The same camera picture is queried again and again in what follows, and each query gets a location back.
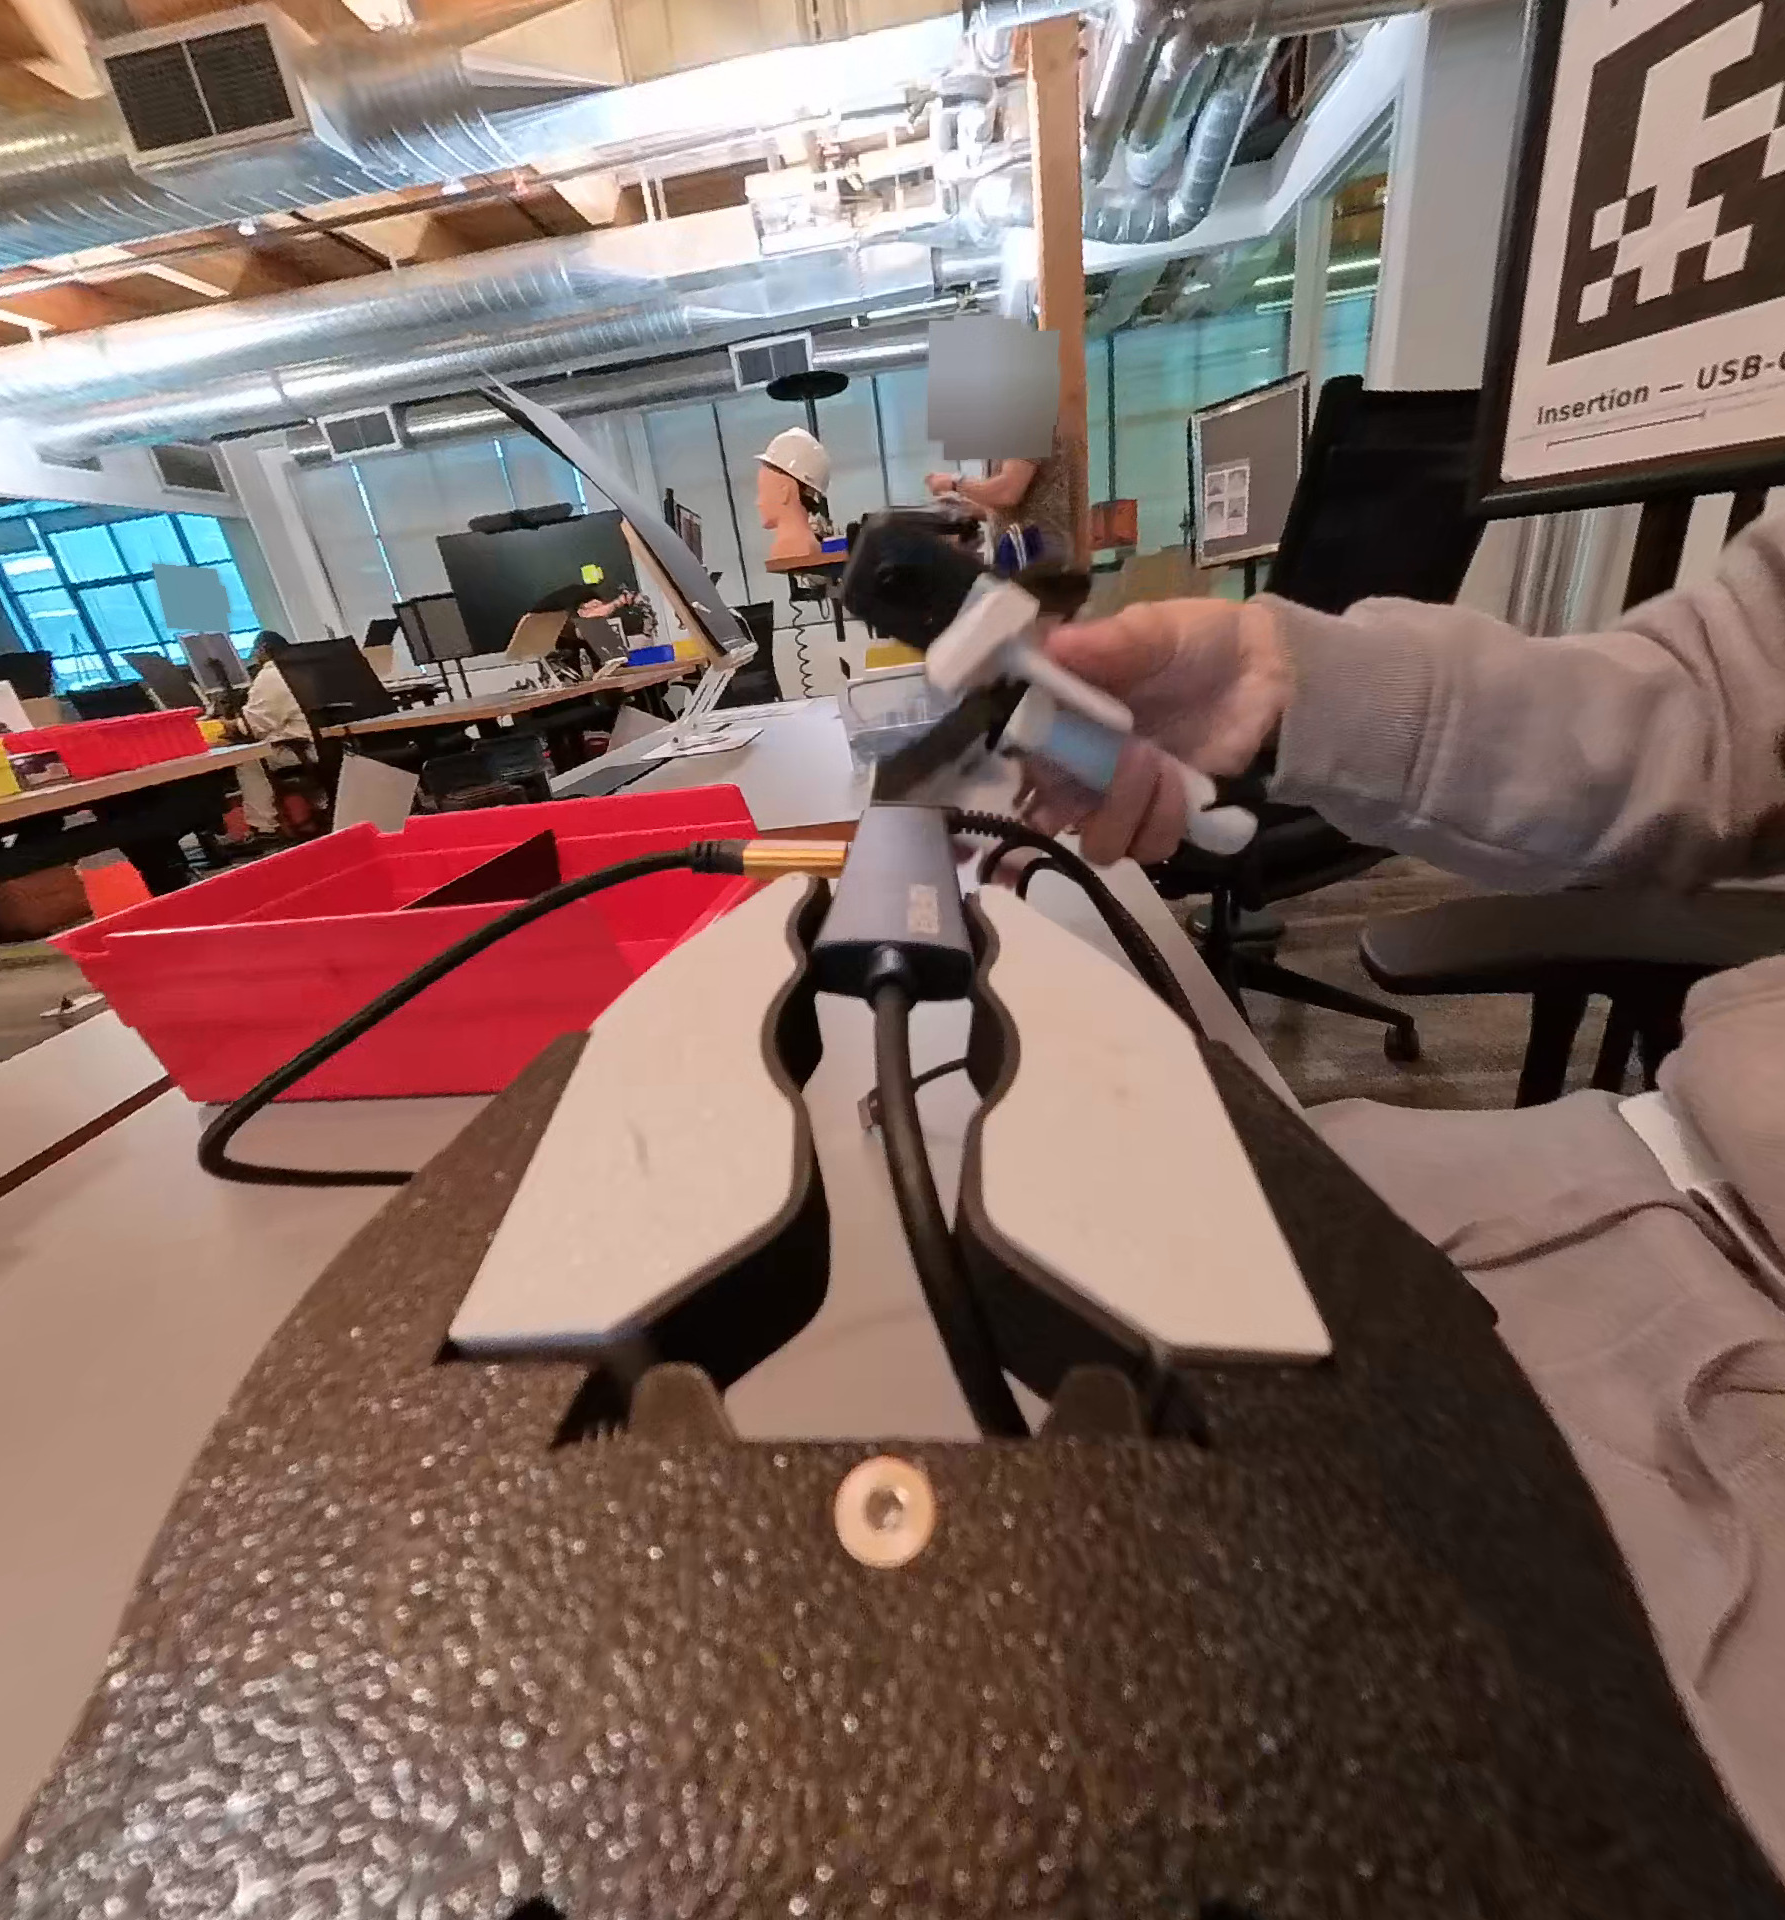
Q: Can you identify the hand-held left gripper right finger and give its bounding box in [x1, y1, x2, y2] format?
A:
[963, 889, 1336, 1368]

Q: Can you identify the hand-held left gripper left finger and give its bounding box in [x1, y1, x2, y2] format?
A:
[443, 873, 835, 1359]

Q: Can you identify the braided cable with gold plug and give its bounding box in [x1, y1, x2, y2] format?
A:
[197, 838, 854, 1193]

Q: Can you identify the red plastic bin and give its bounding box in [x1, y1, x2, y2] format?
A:
[53, 784, 765, 1108]

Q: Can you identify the person's right forearm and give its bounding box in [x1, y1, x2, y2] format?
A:
[1259, 452, 1785, 898]

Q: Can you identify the grey desk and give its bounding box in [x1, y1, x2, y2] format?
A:
[0, 692, 1307, 1903]

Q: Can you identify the person's right hand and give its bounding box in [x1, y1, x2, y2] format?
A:
[1031, 603, 1300, 870]

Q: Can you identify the clear plastic box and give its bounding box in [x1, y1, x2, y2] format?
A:
[841, 667, 956, 782]

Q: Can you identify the mannequin head with hard hat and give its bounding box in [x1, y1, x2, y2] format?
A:
[754, 423, 835, 554]

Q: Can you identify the grey notice board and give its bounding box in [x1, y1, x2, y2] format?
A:
[1193, 376, 1308, 569]

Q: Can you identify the large black monitor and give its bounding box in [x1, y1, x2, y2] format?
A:
[435, 508, 642, 650]

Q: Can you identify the person's grey clothing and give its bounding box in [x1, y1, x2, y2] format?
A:
[1308, 942, 1785, 1920]

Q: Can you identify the red storage bin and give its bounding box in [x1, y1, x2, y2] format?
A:
[6, 710, 213, 784]

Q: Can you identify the black framed marker sign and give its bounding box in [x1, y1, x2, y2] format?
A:
[1469, 0, 1785, 615]

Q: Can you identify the grey air vent box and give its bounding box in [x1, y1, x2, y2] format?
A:
[87, 4, 310, 171]

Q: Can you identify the wooden post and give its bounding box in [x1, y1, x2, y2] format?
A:
[1025, 22, 1092, 554]

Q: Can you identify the large silver air duct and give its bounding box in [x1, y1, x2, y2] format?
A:
[0, 198, 983, 459]

